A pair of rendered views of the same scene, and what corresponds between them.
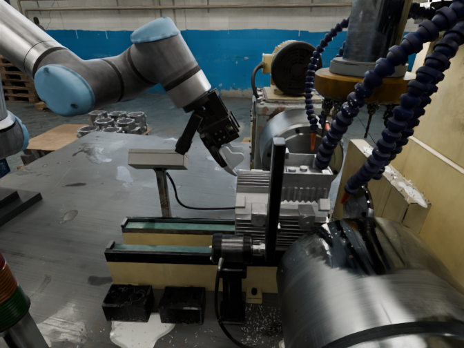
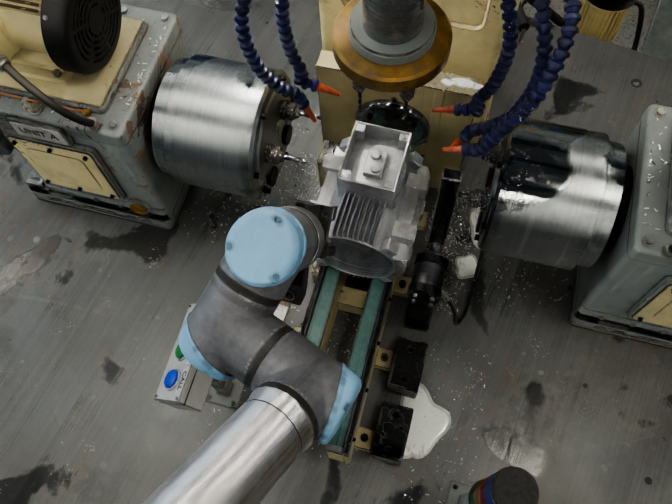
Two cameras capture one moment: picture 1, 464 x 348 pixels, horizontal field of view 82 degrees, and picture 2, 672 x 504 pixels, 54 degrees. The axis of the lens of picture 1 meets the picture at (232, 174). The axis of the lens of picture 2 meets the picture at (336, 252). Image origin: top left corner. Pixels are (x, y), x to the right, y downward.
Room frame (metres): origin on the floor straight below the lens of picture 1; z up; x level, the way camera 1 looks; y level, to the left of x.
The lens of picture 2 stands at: (0.43, 0.45, 2.11)
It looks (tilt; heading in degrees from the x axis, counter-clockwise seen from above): 66 degrees down; 288
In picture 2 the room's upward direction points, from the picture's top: 5 degrees counter-clockwise
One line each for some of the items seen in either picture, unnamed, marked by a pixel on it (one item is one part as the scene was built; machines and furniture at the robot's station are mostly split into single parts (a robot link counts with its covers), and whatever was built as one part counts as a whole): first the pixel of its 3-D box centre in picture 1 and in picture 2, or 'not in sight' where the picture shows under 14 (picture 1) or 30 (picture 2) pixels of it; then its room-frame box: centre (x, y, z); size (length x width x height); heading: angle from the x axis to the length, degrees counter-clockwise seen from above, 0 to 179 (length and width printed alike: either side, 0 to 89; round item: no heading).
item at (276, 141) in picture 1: (273, 205); (443, 214); (0.40, -0.07, 1.12); 0.04 x 0.03 x 0.26; 88
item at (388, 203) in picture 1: (378, 226); (398, 113); (0.53, -0.36, 0.97); 0.30 x 0.11 x 0.34; 178
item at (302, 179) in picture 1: (297, 177); (374, 166); (0.53, -0.15, 1.11); 0.12 x 0.11 x 0.07; 86
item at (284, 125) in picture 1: (294, 145); (203, 121); (0.89, -0.22, 1.04); 0.37 x 0.25 x 0.25; 178
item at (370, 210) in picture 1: (355, 211); (391, 126); (0.53, -0.30, 1.01); 0.15 x 0.02 x 0.15; 178
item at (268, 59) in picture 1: (279, 94); (40, 68); (1.17, -0.20, 1.16); 0.33 x 0.26 x 0.42; 178
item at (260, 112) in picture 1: (284, 135); (100, 113); (1.13, -0.23, 0.99); 0.35 x 0.31 x 0.37; 178
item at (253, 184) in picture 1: (277, 209); (368, 210); (0.54, -0.11, 1.01); 0.20 x 0.19 x 0.19; 86
